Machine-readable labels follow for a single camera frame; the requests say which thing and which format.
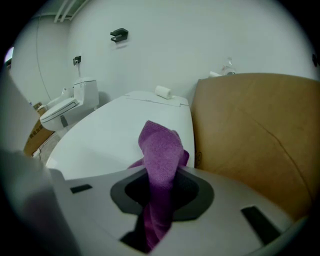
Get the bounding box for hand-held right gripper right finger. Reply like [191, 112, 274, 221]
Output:
[153, 166, 310, 256]

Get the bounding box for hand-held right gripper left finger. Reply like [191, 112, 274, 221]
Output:
[49, 166, 152, 256]

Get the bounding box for white toilet lid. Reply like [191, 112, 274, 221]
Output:
[46, 95, 196, 181]

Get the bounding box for purple cloth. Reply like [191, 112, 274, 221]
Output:
[127, 119, 190, 254]

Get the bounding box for white toilet with grey seat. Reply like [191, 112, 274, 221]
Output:
[39, 76, 100, 132]

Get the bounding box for white toilet paper roll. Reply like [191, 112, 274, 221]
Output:
[154, 85, 173, 100]

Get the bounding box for large brown cardboard box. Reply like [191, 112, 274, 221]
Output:
[190, 72, 320, 222]

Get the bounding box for printed brown cardboard box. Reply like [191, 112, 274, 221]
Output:
[23, 101, 56, 157]

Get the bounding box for clear plastic bottle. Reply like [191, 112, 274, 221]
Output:
[219, 56, 237, 76]

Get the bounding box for white ceiling pipes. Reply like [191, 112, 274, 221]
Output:
[53, 0, 91, 24]

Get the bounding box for black wall valve with pipe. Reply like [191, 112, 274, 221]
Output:
[72, 55, 82, 78]

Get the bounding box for black wall paper holder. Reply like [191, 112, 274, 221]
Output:
[110, 27, 129, 43]

